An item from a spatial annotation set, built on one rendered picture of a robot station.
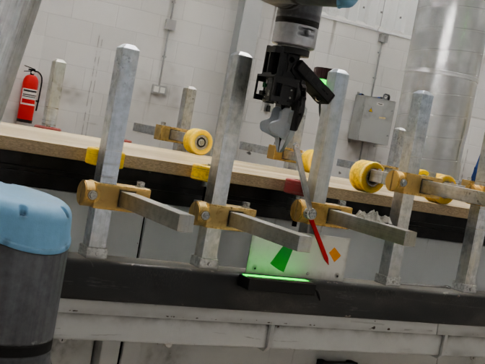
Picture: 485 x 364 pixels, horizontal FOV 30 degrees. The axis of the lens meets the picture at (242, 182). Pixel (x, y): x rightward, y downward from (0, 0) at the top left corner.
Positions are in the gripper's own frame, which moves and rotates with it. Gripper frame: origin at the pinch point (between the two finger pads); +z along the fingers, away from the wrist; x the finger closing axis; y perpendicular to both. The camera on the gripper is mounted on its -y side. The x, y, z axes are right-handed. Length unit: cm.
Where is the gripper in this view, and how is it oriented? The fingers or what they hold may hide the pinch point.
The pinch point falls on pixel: (283, 146)
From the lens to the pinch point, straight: 186.9
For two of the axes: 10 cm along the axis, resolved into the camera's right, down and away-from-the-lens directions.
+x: 4.9, 1.4, -8.6
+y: -8.5, -1.3, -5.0
